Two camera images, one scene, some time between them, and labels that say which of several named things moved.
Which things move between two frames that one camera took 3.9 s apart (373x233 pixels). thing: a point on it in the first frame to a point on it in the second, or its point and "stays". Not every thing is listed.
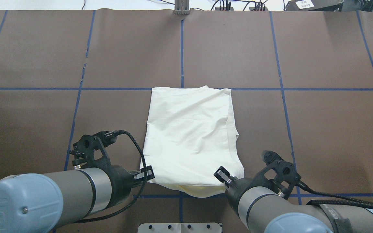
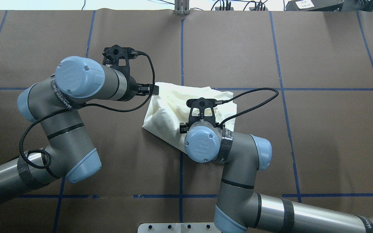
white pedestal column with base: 179,227 stays
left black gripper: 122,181 to 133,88
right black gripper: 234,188 to 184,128
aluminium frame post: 182,7 stays
